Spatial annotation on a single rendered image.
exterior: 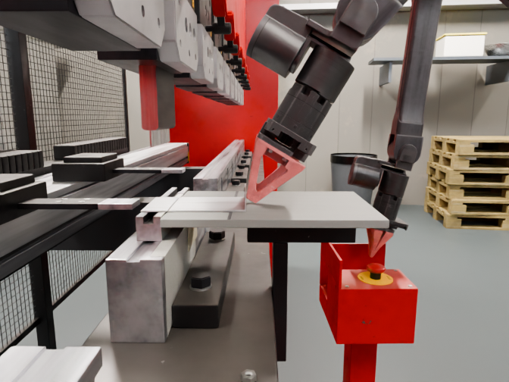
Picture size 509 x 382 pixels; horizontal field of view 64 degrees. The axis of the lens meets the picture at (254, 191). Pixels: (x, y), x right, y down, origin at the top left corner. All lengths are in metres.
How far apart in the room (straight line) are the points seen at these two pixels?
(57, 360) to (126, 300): 0.18
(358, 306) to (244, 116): 1.99
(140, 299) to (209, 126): 2.30
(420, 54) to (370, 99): 4.41
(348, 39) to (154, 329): 0.38
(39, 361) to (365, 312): 0.68
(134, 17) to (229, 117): 2.40
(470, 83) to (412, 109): 4.74
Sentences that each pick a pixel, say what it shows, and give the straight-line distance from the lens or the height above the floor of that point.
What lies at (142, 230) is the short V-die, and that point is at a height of 0.98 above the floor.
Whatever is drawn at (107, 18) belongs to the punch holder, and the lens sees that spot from 0.28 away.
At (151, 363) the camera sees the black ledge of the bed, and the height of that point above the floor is 0.88.
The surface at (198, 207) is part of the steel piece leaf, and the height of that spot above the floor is 1.00.
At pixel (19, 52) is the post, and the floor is 1.34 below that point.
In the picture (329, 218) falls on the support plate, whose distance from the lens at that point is 0.48.
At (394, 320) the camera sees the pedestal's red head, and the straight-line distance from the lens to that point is 0.90.
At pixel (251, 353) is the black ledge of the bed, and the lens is 0.45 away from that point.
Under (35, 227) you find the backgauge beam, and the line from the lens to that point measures 0.75.
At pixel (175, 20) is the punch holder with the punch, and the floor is 1.21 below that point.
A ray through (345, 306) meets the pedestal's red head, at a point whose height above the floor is 0.74.
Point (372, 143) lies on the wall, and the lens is 5.37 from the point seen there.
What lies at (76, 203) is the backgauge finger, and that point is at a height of 1.00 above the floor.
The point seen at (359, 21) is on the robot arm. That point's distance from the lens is 0.49.
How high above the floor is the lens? 1.12
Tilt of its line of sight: 10 degrees down
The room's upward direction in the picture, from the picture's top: straight up
